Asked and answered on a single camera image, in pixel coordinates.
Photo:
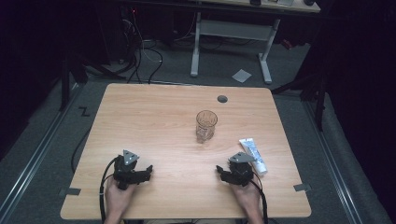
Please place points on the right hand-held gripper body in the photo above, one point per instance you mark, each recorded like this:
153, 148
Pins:
239, 172

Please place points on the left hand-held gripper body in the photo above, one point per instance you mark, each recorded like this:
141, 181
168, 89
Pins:
124, 174

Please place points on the white toothpaste tube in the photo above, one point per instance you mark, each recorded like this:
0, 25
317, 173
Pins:
253, 154

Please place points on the clear glass cup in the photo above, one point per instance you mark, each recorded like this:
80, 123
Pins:
206, 126

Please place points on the person's left hand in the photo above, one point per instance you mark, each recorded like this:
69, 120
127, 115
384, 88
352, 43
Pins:
117, 199

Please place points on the person's right hand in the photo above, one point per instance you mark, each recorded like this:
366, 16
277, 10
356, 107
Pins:
249, 197

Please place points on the grey tape strip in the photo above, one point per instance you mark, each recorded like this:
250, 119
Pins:
302, 187
71, 191

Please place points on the dark round table grommet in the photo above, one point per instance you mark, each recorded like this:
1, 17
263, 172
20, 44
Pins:
222, 99

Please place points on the grey paper sheet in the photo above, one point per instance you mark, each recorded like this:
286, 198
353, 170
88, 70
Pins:
241, 76

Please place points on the black metal stand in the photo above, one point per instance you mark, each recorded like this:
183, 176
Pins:
65, 84
319, 96

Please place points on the small red object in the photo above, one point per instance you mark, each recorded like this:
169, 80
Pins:
287, 44

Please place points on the white-legged wooden desk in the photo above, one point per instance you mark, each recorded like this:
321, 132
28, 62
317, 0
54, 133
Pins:
233, 29

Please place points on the metal floor rail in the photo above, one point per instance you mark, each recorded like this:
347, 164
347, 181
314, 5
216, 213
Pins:
34, 158
333, 165

